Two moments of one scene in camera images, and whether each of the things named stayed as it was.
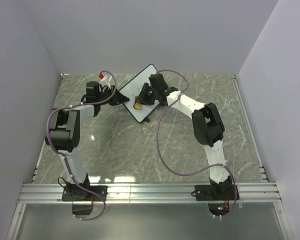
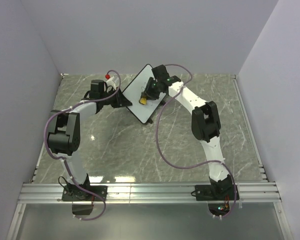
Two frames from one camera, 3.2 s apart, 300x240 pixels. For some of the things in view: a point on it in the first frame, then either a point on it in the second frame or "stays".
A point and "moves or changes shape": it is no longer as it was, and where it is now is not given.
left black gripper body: (109, 92) stays
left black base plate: (73, 193) stays
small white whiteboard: (132, 89) stays
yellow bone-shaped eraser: (137, 106) moves or changes shape
